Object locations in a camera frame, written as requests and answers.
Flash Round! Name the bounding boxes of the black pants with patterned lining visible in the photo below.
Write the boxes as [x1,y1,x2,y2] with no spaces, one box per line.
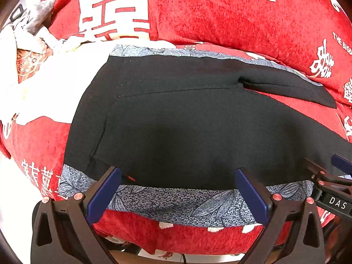
[59,45,351,227]

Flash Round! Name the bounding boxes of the red blanket with white characters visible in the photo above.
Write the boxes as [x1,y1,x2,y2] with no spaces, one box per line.
[1,0,351,255]

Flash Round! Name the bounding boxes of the grey and white cloth pile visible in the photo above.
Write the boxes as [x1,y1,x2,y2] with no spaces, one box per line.
[1,0,58,85]

